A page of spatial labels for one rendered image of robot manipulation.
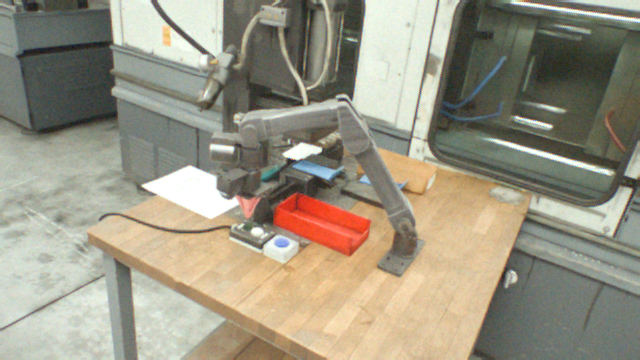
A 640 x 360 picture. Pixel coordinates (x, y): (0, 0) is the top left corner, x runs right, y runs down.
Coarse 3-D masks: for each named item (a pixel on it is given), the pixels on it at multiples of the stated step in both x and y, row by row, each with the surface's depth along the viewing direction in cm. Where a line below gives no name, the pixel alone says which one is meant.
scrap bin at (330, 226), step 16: (288, 208) 144; (304, 208) 147; (320, 208) 144; (336, 208) 141; (288, 224) 137; (304, 224) 134; (320, 224) 142; (336, 224) 142; (352, 224) 140; (368, 224) 137; (320, 240) 133; (336, 240) 130; (352, 240) 127
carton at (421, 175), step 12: (384, 156) 182; (396, 156) 179; (360, 168) 175; (396, 168) 168; (408, 168) 178; (420, 168) 176; (432, 168) 173; (396, 180) 169; (408, 180) 167; (420, 180) 165; (432, 180) 174; (420, 192) 166
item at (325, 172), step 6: (300, 162) 159; (306, 162) 160; (300, 168) 155; (306, 168) 156; (312, 168) 156; (318, 168) 157; (324, 168) 157; (342, 168) 153; (318, 174) 153; (324, 174) 153; (330, 174) 153; (336, 174) 153
